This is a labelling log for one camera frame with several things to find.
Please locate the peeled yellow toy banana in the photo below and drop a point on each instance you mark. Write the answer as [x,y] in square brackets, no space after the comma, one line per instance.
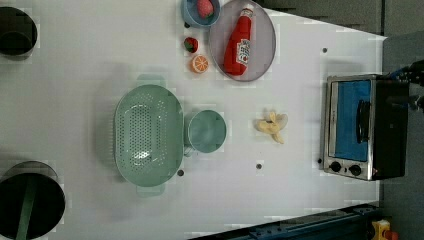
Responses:
[273,126]

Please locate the teal green mug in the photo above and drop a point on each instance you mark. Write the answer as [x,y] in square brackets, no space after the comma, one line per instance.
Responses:
[204,131]

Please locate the orange slice toy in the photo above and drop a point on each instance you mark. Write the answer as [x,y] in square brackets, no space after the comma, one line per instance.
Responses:
[199,64]

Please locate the green perforated colander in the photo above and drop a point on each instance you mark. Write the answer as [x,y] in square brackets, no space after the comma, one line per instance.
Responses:
[148,135]

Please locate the red ketchup bottle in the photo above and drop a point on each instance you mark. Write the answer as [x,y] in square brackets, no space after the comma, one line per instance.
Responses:
[237,53]

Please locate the red toy strawberry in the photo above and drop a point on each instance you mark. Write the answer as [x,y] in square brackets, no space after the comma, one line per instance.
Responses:
[191,44]

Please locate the grey round plate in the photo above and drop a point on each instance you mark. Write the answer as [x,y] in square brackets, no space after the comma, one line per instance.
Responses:
[262,39]

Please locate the blue bowl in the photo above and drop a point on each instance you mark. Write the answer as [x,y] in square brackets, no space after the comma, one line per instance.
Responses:
[191,17]

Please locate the pink strawberry in bowl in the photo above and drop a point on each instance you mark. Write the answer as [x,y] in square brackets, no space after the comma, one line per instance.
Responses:
[205,8]

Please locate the silver black toaster oven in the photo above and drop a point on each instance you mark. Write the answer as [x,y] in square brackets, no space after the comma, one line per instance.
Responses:
[365,128]

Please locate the blue metal frame rail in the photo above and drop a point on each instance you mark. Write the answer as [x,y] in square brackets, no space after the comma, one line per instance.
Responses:
[350,223]

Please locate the black round mount lower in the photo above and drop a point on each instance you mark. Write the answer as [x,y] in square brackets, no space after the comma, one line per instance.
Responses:
[32,202]

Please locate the black round mount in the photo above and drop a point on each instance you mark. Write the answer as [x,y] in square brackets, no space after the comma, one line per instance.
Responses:
[18,32]
[32,202]

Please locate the black round mount upper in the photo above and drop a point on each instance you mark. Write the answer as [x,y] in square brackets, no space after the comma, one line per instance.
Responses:
[18,32]

